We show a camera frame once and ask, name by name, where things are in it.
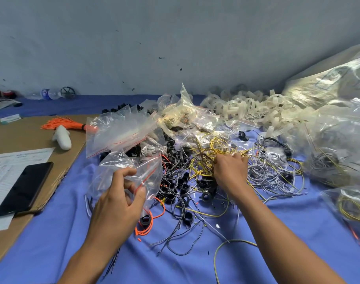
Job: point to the black smartphone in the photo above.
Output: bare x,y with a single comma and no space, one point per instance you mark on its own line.
23,189

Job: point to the pile of large plastic bags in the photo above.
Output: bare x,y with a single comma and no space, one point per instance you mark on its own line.
333,127

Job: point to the pile of white plastic wheels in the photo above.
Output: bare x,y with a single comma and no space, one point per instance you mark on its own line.
251,109

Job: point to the orange tie bundle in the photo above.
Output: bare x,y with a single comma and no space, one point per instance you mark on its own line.
61,123

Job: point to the clear plastic water bottle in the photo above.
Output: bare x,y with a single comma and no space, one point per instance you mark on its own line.
41,94

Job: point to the brown cardboard sheet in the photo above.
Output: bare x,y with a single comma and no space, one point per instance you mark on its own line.
20,136

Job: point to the stack of plastic bags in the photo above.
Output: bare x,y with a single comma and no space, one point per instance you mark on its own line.
118,130

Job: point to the white handheld device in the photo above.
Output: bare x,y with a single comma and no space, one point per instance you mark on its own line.
61,137

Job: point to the person's right forearm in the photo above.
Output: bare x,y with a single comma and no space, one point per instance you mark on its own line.
286,245

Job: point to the person's right hand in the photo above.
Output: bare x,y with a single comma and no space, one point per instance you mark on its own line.
230,174

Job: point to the heap of plastic bags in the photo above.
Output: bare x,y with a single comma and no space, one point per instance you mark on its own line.
186,112

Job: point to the white paper sheet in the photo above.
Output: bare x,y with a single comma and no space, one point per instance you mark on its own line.
5,168

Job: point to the pile of black plastic rings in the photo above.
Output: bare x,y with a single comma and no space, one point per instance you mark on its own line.
180,186

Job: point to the black round wheel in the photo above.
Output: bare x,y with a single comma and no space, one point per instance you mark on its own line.
68,92

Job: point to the person's left hand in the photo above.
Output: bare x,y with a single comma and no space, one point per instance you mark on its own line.
115,216

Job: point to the blue cloth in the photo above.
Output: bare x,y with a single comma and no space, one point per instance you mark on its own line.
50,245

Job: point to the small white label card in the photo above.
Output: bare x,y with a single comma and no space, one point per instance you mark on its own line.
10,119

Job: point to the clear zip plastic bag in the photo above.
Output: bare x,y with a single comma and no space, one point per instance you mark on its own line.
150,168

